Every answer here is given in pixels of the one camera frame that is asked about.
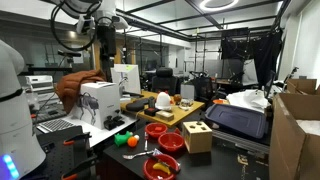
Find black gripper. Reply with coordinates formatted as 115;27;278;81
97;25;117;72

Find red plastic bowl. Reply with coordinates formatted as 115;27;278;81
157;132;185;154
145;122;169;139
143;153;181;180

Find clear glass bowl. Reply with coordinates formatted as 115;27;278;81
178;98;194;111

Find white backed computer monitor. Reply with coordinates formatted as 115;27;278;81
109;63;142;96

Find white box robot dog print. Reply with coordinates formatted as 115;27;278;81
71;81;122;130

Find brown puffy jacket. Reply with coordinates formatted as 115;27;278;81
54;69;107;114

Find black oval case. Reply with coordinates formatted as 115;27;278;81
125;98;150;113

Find black mug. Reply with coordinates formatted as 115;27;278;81
148;96;157;109

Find black game controller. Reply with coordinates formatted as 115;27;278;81
103;114;126;131

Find black office chair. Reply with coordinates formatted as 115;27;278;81
151;67;183;96

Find black box red label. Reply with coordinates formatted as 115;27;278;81
143;106;160;117

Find white printer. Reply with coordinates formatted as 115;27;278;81
25;75;56;101

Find white desk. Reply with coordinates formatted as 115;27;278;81
36;111;138;148

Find green plastic toy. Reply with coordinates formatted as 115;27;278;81
113;130;134;148

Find small tan cardboard box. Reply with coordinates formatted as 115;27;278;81
155;110;175;122

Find black clamp orange tips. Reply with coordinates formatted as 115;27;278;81
61;154;99;180
63;132;93;147

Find silver keyboard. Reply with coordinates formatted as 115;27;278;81
36;118;76;134

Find orange toy ball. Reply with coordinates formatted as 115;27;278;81
126;135;139;148

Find wooden desk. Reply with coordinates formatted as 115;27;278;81
119;89;206;129

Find metal fork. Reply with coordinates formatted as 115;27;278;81
143;131;149;152

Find metal spoon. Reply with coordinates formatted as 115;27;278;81
122;150;156;161

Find black mesh chair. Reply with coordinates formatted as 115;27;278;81
189;71;214;101

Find white blue toothpaste tube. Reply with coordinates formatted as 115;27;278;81
150;148;165;157

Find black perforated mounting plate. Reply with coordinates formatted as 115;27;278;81
34;125;98;180

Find wooden shape sorter box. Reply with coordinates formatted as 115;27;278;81
182;120;213;154

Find yellow toy banana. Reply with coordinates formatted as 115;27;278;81
152;162;172;176

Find dark blue bin lid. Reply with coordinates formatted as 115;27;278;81
204;103;269;140

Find white paper sheets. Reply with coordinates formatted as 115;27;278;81
226;89;272;114

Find black curtain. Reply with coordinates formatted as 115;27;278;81
220;28;284;89

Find open small cardboard box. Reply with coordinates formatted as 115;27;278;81
285;78;320;96

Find large cardboard box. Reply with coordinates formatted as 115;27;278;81
268;92;320;180

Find white foam sheet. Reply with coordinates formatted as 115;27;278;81
295;119;320;136

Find black camera on stand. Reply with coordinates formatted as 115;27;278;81
57;49;83;73

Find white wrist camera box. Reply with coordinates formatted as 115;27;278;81
76;14;96;34

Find ring ceiling light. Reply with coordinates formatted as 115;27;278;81
198;0;240;13

